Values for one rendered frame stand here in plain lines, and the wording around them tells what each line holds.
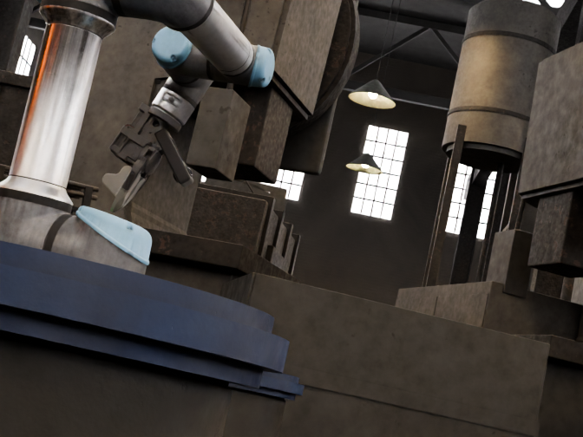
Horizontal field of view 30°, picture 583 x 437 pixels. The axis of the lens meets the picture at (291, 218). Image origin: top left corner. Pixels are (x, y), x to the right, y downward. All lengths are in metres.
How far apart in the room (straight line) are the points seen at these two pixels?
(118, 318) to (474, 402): 2.99
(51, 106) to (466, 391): 2.22
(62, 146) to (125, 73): 2.78
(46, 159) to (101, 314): 1.01
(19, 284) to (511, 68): 9.84
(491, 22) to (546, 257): 6.03
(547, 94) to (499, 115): 5.20
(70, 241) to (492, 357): 2.24
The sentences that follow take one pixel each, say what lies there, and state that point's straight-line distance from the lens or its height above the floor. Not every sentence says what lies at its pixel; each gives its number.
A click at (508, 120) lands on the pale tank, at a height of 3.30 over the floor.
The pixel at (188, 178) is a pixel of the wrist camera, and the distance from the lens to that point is 2.08.
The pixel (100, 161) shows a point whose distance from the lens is 4.34.
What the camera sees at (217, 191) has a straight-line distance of 8.28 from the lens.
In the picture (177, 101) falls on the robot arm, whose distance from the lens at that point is 2.11.
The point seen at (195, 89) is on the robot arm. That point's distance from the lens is 2.11.
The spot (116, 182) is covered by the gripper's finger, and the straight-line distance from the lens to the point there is 2.10.
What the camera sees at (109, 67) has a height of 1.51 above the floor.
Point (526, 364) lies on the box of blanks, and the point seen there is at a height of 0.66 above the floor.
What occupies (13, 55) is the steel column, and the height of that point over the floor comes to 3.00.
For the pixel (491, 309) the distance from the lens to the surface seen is 5.01.
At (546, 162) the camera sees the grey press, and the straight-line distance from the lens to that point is 4.90.
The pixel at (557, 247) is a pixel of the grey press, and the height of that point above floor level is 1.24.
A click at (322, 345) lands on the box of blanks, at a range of 3.42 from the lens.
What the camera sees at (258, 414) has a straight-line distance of 2.31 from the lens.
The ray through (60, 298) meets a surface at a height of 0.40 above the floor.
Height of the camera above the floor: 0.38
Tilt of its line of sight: 9 degrees up
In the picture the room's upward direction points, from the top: 13 degrees clockwise
